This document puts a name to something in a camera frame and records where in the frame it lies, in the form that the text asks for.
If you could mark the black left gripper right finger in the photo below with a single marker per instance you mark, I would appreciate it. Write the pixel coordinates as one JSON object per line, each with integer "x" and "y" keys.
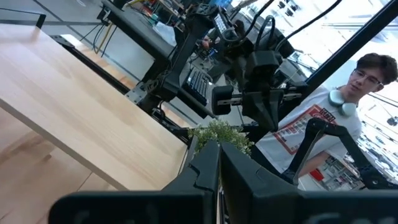
{"x": 248, "y": 186}

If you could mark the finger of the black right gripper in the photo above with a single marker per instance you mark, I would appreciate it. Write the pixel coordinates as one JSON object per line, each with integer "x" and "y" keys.
{"x": 273, "y": 107}
{"x": 253, "y": 109}

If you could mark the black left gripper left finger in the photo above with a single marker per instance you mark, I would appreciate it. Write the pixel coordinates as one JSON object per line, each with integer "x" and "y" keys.
{"x": 205, "y": 174}

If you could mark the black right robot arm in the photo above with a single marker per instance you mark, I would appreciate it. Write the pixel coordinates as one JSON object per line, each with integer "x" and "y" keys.
{"x": 270, "y": 40}

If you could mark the person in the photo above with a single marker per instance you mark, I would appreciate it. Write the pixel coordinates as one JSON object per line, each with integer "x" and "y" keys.
{"x": 298, "y": 140}

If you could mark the small green potted plant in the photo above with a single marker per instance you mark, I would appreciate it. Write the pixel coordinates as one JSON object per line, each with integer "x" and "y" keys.
{"x": 217, "y": 132}

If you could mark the backlit black keyboard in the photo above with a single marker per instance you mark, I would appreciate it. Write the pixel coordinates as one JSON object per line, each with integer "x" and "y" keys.
{"x": 197, "y": 85}

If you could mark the person's headphones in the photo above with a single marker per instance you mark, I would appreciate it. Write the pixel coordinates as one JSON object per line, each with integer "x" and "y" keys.
{"x": 337, "y": 99}

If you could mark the black pole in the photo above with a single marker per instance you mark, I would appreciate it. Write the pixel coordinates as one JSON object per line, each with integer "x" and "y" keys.
{"x": 351, "y": 43}

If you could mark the person's glasses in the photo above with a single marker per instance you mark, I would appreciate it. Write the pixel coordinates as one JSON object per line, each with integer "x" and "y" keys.
{"x": 367, "y": 77}

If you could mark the crumpled white sheet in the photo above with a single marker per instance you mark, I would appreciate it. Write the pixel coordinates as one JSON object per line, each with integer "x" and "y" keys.
{"x": 164, "y": 32}

